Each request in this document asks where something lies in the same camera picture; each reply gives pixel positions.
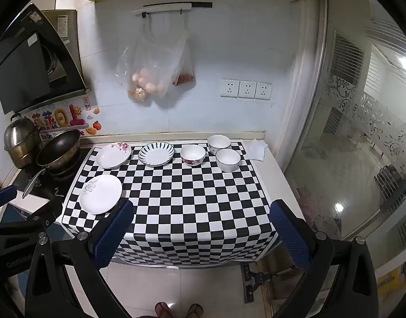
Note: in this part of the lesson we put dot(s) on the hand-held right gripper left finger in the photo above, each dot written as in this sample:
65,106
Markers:
113,235

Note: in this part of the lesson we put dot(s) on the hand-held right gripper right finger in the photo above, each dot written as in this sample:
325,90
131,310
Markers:
289,238

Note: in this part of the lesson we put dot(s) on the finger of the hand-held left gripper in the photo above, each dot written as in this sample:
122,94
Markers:
49,210
2,197

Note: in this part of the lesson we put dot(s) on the white bowl blue rim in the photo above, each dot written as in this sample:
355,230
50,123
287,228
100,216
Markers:
218,142
228,160

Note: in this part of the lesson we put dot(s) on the black cooktop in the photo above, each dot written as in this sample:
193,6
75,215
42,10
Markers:
50,187

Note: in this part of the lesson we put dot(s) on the white plate grey flower print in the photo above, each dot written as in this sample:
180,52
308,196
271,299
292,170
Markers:
103,195

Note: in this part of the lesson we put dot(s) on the steel pot with lid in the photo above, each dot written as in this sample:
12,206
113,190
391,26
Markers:
19,139

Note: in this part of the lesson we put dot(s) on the white plate pink floral print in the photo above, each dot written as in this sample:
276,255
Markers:
112,157

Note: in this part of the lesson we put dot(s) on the black white checkered tablecloth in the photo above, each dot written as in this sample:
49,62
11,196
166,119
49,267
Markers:
189,205

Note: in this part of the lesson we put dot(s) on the person's left foot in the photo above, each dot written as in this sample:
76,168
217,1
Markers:
163,310

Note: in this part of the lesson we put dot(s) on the person's foot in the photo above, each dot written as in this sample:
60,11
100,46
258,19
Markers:
163,310
194,311

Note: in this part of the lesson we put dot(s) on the white plate blue striped rim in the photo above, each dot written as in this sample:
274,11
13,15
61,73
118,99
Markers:
155,155

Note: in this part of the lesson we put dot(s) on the white paper towel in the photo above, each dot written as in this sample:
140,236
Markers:
257,150

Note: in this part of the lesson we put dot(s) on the yellow sticker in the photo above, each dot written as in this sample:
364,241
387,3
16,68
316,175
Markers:
388,283

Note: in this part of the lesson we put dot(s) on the person's right foot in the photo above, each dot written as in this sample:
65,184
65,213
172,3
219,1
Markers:
194,311

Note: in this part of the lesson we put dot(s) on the white bowl red floral print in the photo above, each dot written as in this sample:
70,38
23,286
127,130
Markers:
193,154

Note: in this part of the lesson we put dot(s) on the patterned glass sliding door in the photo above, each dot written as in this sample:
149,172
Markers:
355,139

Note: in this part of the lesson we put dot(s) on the black range hood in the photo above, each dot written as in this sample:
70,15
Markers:
20,59

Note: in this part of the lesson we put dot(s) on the clear plastic bag with eggs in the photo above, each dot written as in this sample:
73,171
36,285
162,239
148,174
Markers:
150,79

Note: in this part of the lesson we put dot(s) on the plastic bag with red food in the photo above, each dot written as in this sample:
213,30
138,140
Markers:
184,78

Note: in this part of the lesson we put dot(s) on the colourful wall stickers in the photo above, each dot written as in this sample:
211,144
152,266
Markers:
62,117

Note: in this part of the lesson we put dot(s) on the white wall socket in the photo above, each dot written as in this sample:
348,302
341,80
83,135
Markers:
247,89
229,88
263,90

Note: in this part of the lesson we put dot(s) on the wall hook rail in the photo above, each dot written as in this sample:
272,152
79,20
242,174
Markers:
166,6

